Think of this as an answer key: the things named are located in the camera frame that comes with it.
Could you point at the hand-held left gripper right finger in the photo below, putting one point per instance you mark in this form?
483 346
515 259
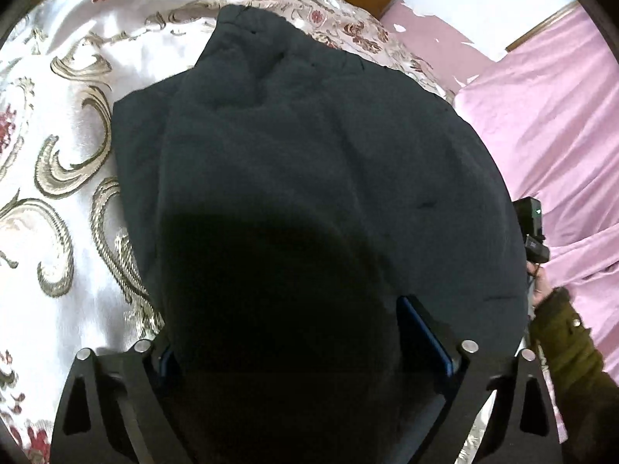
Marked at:
430 343

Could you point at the person's right hand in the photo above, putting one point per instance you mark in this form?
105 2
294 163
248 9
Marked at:
540 285

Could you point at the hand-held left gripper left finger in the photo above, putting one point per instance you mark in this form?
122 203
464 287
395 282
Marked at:
167 365

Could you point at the black padded jacket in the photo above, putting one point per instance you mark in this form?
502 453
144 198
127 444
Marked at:
314 179

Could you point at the pink bed sheet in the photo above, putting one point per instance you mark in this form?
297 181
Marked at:
556 130

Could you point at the floral patterned bedspread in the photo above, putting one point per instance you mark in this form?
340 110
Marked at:
58 106

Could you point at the wooden bed frame rail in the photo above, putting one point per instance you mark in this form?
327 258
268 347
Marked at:
541 26

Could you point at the person's right forearm olive sleeve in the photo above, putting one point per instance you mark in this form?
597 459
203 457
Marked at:
570 357

